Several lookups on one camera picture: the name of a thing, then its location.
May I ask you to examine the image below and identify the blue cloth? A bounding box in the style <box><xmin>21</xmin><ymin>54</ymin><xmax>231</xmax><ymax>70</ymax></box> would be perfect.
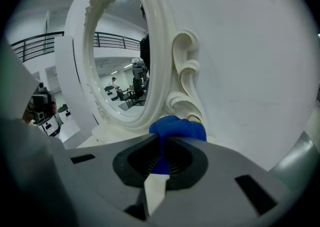
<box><xmin>149</xmin><ymin>115</ymin><xmax>208</xmax><ymax>176</ymax></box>

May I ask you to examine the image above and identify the person's left hand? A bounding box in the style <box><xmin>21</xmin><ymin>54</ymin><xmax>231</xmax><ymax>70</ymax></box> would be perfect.
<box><xmin>21</xmin><ymin>109</ymin><xmax>35</xmax><ymax>125</ymax></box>

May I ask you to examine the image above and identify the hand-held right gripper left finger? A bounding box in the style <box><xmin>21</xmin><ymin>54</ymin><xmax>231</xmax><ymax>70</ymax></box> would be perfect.
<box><xmin>65</xmin><ymin>133</ymin><xmax>163</xmax><ymax>227</ymax></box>

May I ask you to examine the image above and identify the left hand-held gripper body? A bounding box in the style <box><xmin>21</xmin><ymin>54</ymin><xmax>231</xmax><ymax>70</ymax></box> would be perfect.
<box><xmin>26</xmin><ymin>82</ymin><xmax>58</xmax><ymax>125</ymax></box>

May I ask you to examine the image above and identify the ornate white oval mirror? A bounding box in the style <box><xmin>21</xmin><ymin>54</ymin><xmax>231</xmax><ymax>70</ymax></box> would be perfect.
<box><xmin>83</xmin><ymin>0</ymin><xmax>208</xmax><ymax>138</ymax></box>

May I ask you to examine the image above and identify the white robot with black top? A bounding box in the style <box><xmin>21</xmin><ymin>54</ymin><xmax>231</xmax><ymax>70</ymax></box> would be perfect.
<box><xmin>57</xmin><ymin>104</ymin><xmax>72</xmax><ymax>123</ymax></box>
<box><xmin>41</xmin><ymin>115</ymin><xmax>62</xmax><ymax>137</ymax></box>

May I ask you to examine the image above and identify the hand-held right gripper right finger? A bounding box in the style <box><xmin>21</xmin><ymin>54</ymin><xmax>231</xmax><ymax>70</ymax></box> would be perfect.
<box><xmin>149</xmin><ymin>135</ymin><xmax>292</xmax><ymax>227</ymax></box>

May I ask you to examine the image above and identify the black metal railing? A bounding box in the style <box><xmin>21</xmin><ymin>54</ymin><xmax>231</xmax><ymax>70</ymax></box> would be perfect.
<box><xmin>9</xmin><ymin>30</ymin><xmax>65</xmax><ymax>63</ymax></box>

